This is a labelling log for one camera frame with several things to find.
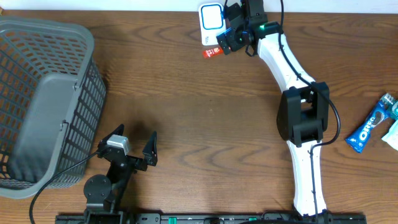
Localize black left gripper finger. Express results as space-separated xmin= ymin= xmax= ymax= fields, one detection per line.
xmin=101 ymin=124 xmax=124 ymax=143
xmin=142 ymin=131 xmax=158 ymax=167

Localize red Nescafe stick sachet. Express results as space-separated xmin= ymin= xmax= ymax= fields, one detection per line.
xmin=202 ymin=47 xmax=224 ymax=58

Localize blue Oreo cookie pack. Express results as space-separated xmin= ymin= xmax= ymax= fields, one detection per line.
xmin=345 ymin=100 xmax=389 ymax=153

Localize teal mouthwash bottle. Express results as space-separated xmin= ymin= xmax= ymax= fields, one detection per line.
xmin=381 ymin=93 xmax=397 ymax=120

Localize green wet wipes pack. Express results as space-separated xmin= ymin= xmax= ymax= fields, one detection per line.
xmin=382 ymin=120 xmax=398 ymax=151

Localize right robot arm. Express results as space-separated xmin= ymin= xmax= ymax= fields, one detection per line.
xmin=199 ymin=1 xmax=330 ymax=219

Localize white barcode scanner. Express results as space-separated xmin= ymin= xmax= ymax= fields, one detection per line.
xmin=198 ymin=2 xmax=226 ymax=46

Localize grey plastic basket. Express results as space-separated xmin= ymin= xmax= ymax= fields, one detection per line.
xmin=1 ymin=16 xmax=106 ymax=199

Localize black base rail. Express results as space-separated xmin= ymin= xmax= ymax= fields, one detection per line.
xmin=55 ymin=211 xmax=367 ymax=224

